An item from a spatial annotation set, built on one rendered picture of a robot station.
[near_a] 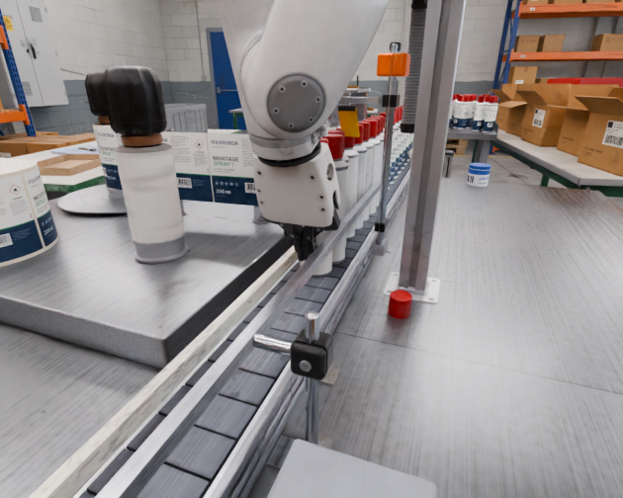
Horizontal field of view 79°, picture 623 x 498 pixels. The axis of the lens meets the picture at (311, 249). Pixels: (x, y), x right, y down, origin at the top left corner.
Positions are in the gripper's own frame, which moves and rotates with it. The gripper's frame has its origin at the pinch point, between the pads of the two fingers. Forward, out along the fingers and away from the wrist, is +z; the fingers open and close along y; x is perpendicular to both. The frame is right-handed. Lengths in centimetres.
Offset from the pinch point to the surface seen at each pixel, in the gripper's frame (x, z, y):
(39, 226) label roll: 4.9, 0.2, 48.4
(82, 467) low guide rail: 34.1, -8.9, 3.1
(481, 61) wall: -759, 214, -43
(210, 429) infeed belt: 27.7, -3.3, -1.5
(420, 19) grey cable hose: -33.3, -20.4, -10.2
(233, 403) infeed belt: 24.7, -2.2, -1.9
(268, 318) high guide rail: 19.0, -8.8, -4.4
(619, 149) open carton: -149, 60, -87
